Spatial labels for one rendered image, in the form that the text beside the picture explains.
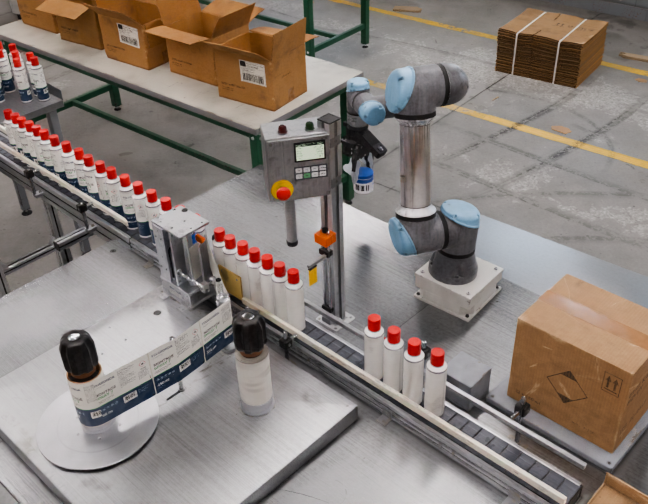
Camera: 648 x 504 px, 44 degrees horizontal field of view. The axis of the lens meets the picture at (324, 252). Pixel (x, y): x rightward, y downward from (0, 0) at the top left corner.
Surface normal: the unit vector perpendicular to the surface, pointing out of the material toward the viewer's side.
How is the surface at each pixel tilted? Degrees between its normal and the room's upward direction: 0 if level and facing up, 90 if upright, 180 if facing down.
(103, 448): 0
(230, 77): 90
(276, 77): 90
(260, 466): 0
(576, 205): 0
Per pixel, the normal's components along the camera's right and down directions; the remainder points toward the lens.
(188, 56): -0.61, 0.48
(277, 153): 0.20, 0.57
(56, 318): -0.04, -0.81
